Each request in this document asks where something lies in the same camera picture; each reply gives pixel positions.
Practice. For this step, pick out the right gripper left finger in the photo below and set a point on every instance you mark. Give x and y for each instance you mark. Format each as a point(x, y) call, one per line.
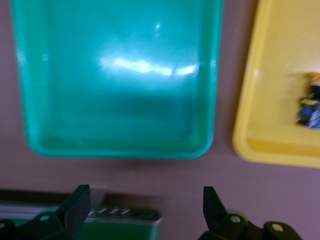
point(76, 212)

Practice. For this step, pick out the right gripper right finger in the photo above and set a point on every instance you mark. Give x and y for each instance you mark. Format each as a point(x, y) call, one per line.
point(212, 212)

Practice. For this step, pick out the yellow mushroom push button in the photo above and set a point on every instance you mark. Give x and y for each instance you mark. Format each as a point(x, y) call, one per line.
point(310, 110)

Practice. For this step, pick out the green conveyor belt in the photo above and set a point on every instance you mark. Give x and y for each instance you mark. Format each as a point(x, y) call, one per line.
point(125, 232)

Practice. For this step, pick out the green plastic tray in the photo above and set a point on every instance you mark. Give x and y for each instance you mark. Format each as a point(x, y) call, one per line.
point(112, 100)

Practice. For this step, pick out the yellow plastic tray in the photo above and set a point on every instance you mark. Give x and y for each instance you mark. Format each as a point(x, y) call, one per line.
point(270, 75)

